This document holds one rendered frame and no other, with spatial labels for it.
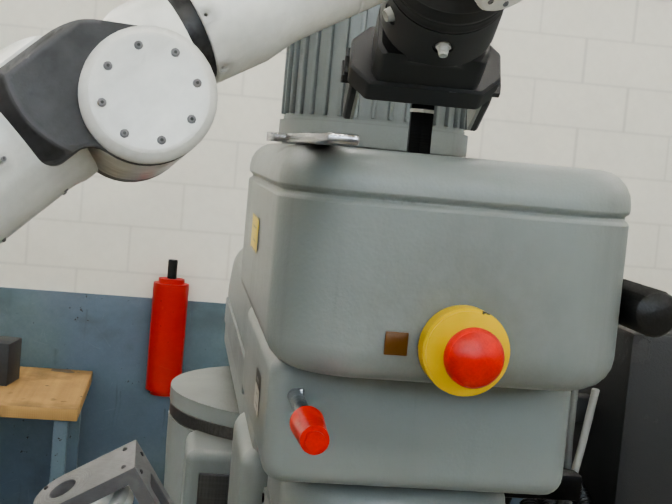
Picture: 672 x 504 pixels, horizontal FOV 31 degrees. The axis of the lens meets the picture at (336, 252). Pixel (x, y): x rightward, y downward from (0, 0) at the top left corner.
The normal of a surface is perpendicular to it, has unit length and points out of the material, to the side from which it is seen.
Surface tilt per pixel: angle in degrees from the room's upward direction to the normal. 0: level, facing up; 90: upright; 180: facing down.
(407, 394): 90
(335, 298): 90
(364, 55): 60
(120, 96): 82
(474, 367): 94
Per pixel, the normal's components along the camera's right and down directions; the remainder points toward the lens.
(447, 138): 0.76, 0.12
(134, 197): 0.13, 0.09
